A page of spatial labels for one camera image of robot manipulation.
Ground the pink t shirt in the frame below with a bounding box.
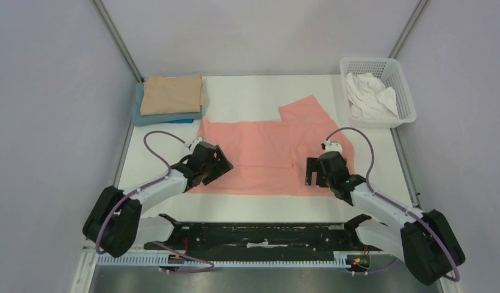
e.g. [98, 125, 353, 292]
[190, 95, 338, 197]

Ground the white slotted cable duct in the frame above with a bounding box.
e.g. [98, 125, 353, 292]
[97, 251, 351, 269]

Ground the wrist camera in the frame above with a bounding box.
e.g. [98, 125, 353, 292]
[321, 140, 343, 154]
[184, 136, 204, 151]

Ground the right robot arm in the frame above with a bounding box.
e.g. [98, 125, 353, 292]
[305, 151, 466, 285]

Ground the beige folded t shirt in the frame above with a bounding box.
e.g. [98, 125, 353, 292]
[140, 74, 206, 116]

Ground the white t shirt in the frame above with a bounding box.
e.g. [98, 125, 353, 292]
[345, 73, 399, 120]

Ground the blue folded t shirt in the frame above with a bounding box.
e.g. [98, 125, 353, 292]
[131, 83, 203, 126]

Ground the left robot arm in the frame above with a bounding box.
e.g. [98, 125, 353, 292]
[82, 142, 234, 258]

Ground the white plastic laundry basket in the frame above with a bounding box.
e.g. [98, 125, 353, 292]
[339, 57, 416, 128]

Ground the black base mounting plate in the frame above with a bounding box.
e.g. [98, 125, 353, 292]
[164, 222, 364, 261]

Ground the aluminium frame rail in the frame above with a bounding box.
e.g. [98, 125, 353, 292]
[82, 225, 449, 255]

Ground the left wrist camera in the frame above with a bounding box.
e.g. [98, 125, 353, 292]
[184, 136, 204, 151]

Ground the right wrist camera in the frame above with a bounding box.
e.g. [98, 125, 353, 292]
[321, 140, 343, 154]

